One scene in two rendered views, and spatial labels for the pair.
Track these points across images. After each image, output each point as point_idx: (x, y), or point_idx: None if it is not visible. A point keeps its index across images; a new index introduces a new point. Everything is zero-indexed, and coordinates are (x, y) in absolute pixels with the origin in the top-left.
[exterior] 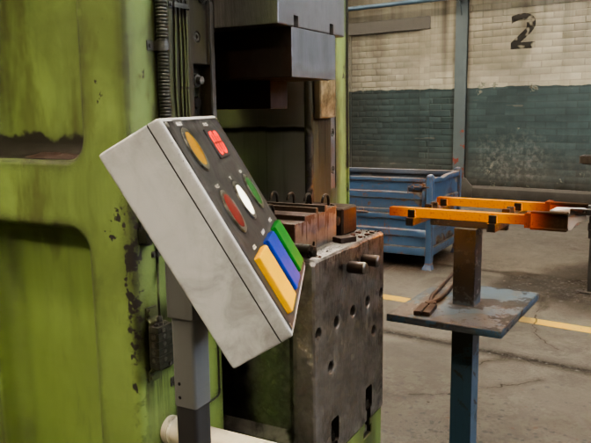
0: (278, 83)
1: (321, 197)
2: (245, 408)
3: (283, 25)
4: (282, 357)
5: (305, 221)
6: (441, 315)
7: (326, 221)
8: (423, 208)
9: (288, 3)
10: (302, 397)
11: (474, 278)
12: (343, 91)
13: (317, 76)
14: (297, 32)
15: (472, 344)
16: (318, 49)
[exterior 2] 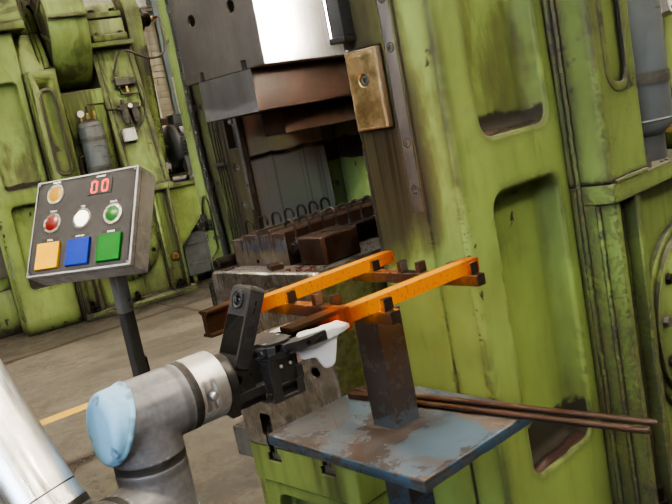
0: (270, 113)
1: (393, 220)
2: None
3: (193, 84)
4: None
5: (244, 240)
6: (351, 405)
7: (272, 245)
8: (353, 262)
9: (192, 66)
10: None
11: (366, 383)
12: (431, 84)
13: (234, 115)
14: (205, 85)
15: None
16: (231, 90)
